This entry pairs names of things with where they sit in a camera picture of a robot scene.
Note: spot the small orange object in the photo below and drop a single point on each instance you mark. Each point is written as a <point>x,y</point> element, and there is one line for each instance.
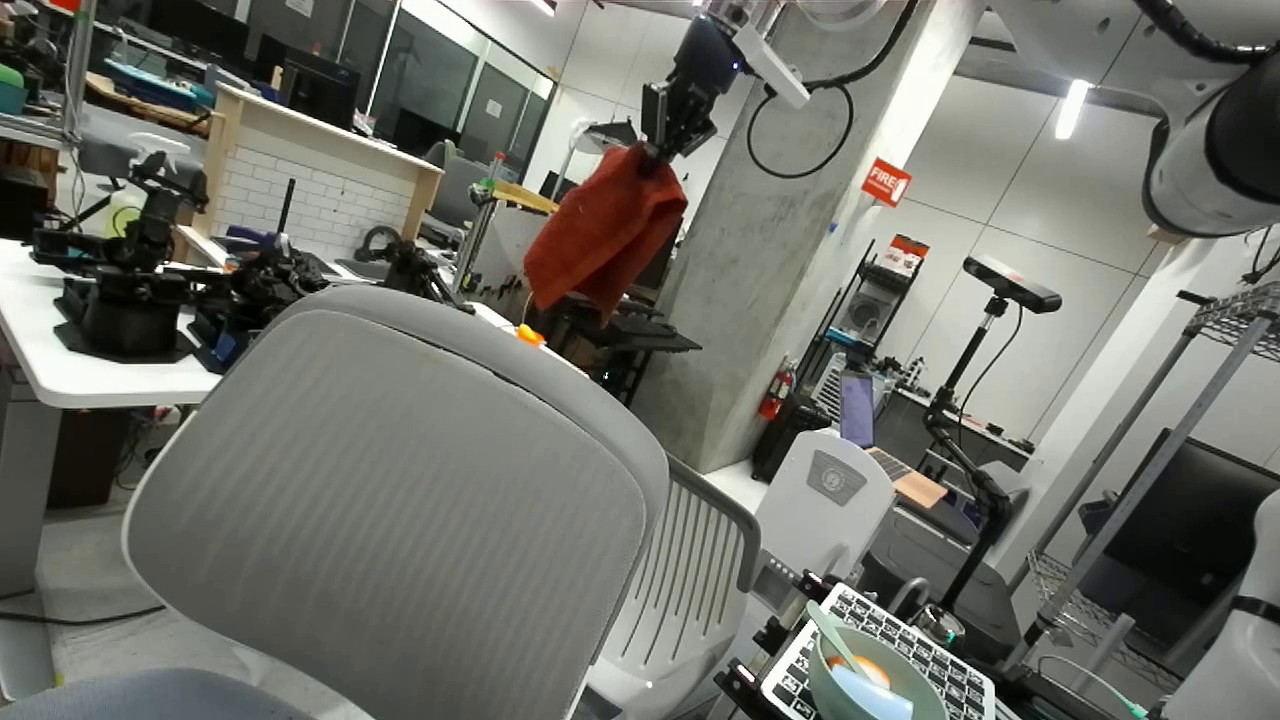
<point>533,335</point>

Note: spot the black monitor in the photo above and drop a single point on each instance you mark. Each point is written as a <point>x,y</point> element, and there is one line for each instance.
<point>1203,534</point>

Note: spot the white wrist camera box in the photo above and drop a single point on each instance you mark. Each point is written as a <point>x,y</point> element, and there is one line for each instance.
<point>771,66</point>

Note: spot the teal bowl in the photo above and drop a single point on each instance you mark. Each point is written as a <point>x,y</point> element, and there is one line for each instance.
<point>820,654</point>

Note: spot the black white calibration checkerboard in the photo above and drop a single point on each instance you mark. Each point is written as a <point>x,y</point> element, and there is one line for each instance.
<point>955,680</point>

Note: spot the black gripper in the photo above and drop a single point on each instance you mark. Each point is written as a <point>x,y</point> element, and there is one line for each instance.
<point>706,66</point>

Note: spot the orange towel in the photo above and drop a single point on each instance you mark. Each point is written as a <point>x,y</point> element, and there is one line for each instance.
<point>603,235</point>

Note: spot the white work table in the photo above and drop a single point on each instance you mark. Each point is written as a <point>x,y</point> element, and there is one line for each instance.
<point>81,381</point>

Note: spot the black camera on stand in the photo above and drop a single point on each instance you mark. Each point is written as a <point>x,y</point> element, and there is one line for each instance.
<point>1009,286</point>

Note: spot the red fire extinguisher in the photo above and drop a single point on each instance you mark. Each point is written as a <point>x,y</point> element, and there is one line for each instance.
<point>779,392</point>

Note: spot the white plastic container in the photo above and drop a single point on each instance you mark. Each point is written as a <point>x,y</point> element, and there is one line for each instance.
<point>825,520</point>

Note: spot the grey metal frame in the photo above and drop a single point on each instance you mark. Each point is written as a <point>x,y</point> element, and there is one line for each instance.
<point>1174,446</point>

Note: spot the metal shelf unit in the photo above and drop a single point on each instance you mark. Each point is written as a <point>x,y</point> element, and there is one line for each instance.
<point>872,304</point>

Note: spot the ceiling light strip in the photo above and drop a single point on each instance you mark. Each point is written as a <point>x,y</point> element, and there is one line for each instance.
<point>1074,111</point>

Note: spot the red wall sign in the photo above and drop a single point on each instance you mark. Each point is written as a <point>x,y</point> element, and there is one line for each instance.
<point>890,180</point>

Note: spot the black gear pile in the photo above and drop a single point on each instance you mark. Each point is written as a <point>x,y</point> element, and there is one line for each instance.
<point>403,260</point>

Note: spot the low black device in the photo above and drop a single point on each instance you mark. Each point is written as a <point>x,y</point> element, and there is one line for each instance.
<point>265,294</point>

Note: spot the white brick pattern board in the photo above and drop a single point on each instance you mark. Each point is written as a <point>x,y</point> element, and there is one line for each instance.
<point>332,186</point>

